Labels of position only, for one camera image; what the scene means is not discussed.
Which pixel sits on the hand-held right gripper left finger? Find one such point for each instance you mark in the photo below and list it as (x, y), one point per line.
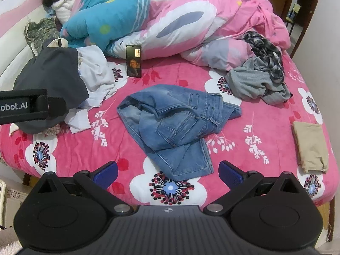
(107, 174)

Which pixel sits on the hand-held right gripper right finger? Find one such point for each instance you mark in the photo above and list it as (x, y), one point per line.
(231, 174)

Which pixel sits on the blue denim jeans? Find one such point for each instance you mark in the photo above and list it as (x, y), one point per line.
(79, 148)

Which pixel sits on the dark grey garment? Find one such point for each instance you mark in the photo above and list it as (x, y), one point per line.
(53, 74)

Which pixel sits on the white padded headboard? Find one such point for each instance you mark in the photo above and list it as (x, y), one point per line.
(10, 55)

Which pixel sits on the camouflage cloth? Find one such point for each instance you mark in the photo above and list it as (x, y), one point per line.
(39, 34)

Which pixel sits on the white garment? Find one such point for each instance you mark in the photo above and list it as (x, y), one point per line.
(95, 74)

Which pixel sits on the folded beige pants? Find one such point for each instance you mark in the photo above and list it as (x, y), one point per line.
(309, 146)

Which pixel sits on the black smartphone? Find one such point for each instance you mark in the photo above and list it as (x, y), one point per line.
(133, 66)

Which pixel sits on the black and white plaid shirt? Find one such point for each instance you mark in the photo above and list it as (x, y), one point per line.
(261, 42)

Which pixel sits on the pink and blue quilt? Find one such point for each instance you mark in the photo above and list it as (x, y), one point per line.
(186, 18)

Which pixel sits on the chair with yellow seat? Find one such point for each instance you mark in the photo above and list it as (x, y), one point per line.
(293, 13)

